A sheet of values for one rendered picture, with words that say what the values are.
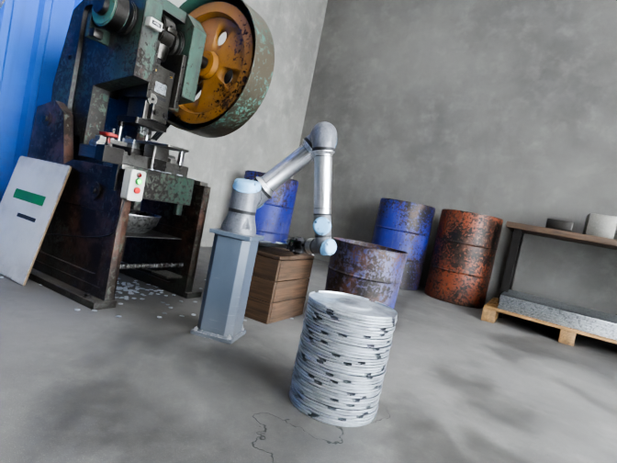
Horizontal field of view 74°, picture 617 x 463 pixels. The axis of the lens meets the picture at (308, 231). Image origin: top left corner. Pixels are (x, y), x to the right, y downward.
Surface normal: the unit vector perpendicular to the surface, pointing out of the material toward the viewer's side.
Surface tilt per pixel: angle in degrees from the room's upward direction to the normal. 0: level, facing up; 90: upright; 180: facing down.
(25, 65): 90
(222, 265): 90
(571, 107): 90
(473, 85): 90
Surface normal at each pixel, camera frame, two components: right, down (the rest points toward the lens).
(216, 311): -0.19, 0.01
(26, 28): 0.85, 0.20
